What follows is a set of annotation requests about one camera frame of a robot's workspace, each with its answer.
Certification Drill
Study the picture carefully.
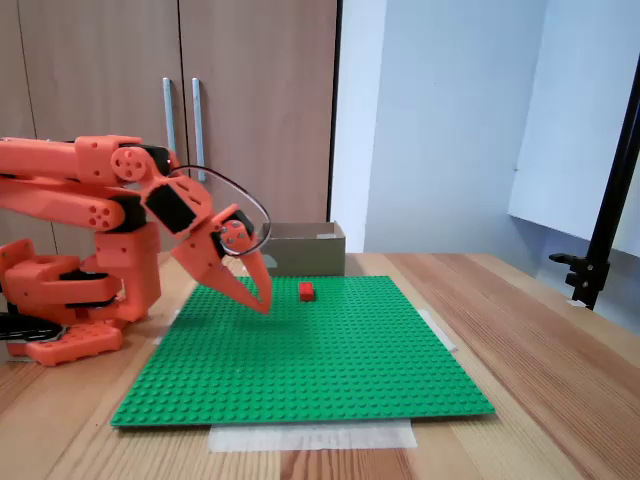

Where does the wide masking tape strip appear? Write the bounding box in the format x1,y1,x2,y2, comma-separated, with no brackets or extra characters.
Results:
207,419,419,453

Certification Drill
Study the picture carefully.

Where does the white wall panel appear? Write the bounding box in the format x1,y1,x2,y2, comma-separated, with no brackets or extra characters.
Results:
508,0,640,259

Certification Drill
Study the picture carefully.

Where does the cardboard box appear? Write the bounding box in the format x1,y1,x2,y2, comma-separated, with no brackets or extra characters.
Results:
257,221,347,278

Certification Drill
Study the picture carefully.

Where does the thin gripper motor cable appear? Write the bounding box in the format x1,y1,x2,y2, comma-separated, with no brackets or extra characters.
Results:
168,164,273,257

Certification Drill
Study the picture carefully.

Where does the brown wooden cabinet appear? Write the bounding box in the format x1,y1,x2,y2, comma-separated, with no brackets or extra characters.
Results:
0,0,344,254

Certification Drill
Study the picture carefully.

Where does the silver cabinet door handle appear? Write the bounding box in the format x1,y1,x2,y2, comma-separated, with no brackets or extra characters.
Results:
162,77,179,151
191,77,208,183

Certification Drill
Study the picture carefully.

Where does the black clamp stand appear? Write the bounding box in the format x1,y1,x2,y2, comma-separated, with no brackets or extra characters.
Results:
548,64,640,312

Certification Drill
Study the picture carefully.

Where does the green lego baseplate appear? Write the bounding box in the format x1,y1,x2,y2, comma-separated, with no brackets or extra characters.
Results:
109,274,497,429

